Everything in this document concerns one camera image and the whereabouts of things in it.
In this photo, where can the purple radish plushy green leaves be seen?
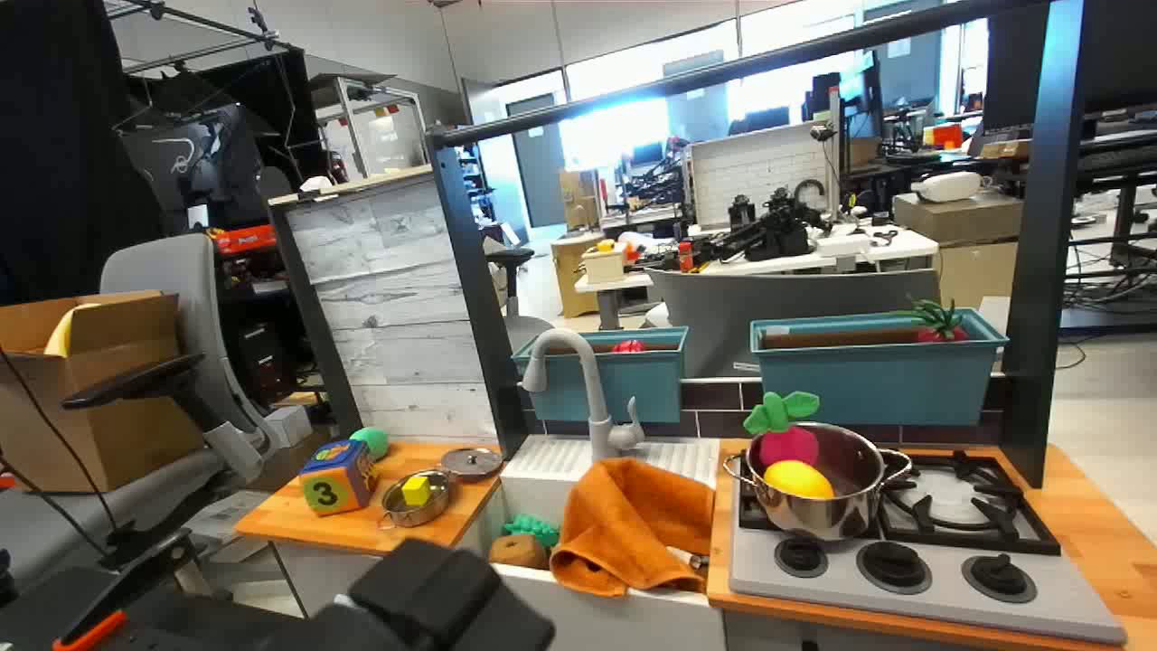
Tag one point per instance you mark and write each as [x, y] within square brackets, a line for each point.
[789, 448]

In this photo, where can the white toy sink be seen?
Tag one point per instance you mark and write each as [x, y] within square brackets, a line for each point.
[657, 456]

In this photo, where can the silver metal pot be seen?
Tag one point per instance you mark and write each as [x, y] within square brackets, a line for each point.
[845, 491]

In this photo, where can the red toy in planter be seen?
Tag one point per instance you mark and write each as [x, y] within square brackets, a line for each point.
[628, 348]

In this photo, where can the grey toy faucet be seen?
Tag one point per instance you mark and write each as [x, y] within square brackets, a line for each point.
[592, 385]

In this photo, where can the small teal planter box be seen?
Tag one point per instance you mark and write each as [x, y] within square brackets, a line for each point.
[647, 385]

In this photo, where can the small metal lid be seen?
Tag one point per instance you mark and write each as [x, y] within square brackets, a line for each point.
[472, 460]

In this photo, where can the grey wood backdrop panel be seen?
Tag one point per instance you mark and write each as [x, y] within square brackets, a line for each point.
[385, 303]

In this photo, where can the orange cloth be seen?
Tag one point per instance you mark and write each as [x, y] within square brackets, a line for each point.
[620, 525]

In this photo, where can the green toy vegetable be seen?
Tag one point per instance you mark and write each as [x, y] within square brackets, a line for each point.
[533, 529]

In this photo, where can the small yellow cube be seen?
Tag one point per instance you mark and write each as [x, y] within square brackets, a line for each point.
[416, 491]

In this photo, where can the brown toy food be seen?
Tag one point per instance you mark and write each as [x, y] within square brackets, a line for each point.
[518, 552]

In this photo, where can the small metal bowl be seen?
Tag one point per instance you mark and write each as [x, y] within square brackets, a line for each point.
[397, 512]

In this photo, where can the yellow toy lemon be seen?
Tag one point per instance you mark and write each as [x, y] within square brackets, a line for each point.
[796, 479]

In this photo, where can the white storage bin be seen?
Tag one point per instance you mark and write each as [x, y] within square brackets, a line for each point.
[390, 140]

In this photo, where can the colourful number cube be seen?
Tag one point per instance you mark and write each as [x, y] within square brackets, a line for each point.
[333, 479]

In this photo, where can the large teal planter box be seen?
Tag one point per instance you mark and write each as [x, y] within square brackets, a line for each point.
[880, 385]

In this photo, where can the wooden toy kitchen unit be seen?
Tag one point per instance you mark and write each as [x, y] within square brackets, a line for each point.
[350, 529]

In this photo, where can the black mounting block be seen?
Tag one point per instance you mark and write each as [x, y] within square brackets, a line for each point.
[446, 603]

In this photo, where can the red green toy plant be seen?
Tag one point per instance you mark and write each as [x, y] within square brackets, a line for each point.
[942, 320]

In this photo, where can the grey toy stove black grates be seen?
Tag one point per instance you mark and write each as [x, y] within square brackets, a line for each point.
[845, 600]

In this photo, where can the grey office chair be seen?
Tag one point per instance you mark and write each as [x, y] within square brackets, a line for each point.
[181, 291]

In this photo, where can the open cardboard box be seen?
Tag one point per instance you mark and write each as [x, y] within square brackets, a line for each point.
[120, 448]

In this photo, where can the black metal frame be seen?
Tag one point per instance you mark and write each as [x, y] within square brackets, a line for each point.
[475, 303]

